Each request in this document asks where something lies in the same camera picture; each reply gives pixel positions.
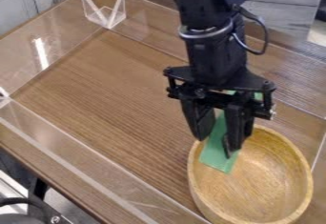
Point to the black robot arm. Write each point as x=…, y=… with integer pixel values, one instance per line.
x=206, y=14

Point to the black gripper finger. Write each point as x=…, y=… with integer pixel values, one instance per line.
x=240, y=122
x=200, y=116

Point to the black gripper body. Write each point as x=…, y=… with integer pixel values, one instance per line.
x=217, y=77

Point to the green rectangular block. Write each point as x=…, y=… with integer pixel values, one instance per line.
x=213, y=155

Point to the clear acrylic corner bracket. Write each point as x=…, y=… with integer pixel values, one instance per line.
x=107, y=17

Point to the clear acrylic front wall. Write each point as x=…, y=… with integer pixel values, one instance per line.
x=114, y=195

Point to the black table leg bracket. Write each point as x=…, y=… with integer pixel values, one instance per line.
x=41, y=210

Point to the brown wooden bowl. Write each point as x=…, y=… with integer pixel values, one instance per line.
x=266, y=190

